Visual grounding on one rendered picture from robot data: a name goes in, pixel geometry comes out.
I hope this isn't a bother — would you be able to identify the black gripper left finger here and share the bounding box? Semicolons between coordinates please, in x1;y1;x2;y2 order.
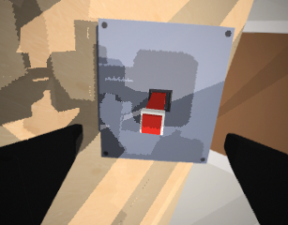
0;124;83;225

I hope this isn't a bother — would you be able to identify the grey sloped panel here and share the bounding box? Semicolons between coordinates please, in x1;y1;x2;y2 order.
96;19;235;164

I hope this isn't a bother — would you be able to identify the red square peg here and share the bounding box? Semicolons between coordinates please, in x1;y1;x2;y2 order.
140;92;166;135

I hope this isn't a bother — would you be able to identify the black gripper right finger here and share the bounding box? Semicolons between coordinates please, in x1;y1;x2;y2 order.
224;133;288;225

